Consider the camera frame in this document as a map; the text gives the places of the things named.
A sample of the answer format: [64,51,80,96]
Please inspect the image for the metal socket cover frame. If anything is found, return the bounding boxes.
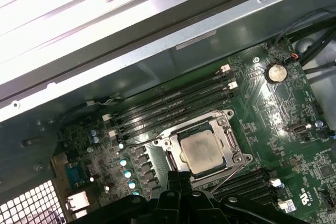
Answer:
[161,115,246,183]

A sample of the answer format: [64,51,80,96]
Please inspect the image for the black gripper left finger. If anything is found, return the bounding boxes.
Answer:
[70,171,183,224]

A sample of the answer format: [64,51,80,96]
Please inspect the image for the black grey PC case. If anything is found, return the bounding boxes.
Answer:
[0,0,336,224]

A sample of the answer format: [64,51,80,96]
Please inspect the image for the green motherboard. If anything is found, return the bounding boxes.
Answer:
[59,41,336,224]

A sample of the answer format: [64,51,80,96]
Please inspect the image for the thin black wire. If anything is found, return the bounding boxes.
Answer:
[275,8,336,45]

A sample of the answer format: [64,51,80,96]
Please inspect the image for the metal CPU locking lever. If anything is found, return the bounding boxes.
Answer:
[211,162,244,193]

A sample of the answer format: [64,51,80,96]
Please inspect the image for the grey wire white connector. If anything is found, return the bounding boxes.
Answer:
[61,97,127,114]

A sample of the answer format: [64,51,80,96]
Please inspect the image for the silver port connector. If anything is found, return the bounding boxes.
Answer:
[67,191,90,213]

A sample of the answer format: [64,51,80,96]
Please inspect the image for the black RAM slot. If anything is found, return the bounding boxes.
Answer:
[108,81,239,140]
[102,64,232,123]
[111,74,236,130]
[244,195,289,209]
[228,186,279,204]
[217,176,281,198]
[118,91,236,143]
[207,168,267,193]

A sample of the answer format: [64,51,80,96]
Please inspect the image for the metal CPU socket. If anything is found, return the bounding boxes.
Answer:
[153,107,253,187]

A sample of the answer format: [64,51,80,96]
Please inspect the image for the round coin cell battery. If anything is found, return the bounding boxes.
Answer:
[264,62,287,84]

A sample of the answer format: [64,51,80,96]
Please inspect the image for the silver square CPU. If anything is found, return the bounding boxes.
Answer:
[178,129,228,175]

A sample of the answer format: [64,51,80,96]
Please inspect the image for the silver onboard USB port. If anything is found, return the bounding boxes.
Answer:
[288,123,310,135]

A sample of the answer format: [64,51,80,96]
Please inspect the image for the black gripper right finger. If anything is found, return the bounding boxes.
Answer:
[180,172,313,224]

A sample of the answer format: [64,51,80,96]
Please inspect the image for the blue port connector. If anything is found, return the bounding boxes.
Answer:
[52,154,89,192]

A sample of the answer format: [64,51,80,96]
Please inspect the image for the thick black cable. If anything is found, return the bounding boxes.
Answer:
[299,23,336,67]
[303,58,336,74]

